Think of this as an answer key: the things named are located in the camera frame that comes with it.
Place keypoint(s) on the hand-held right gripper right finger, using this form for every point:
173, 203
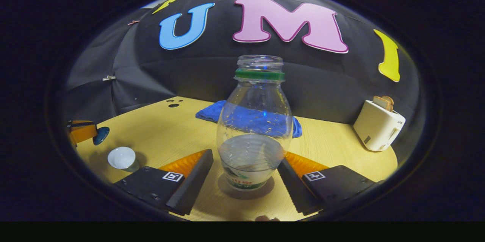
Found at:
291, 187

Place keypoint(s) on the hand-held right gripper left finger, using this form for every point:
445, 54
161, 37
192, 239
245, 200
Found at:
195, 181

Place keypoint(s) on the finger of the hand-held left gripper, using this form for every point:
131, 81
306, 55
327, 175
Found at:
83, 132

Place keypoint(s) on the dark teacup white inside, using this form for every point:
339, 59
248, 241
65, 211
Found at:
121, 157

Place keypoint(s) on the clear plastic water bottle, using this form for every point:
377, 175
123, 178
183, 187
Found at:
254, 151

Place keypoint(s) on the silver metal clip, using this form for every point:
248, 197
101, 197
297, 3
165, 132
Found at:
108, 78

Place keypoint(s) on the blue towel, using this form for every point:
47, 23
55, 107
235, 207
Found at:
208, 113

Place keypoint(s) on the white toaster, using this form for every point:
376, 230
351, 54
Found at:
377, 128

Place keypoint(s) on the black backdrop cloth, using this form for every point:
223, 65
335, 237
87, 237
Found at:
322, 83

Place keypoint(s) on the small red clip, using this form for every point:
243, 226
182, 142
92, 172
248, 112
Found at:
133, 22

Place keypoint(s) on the bread slice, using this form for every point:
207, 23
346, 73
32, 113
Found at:
389, 102
379, 102

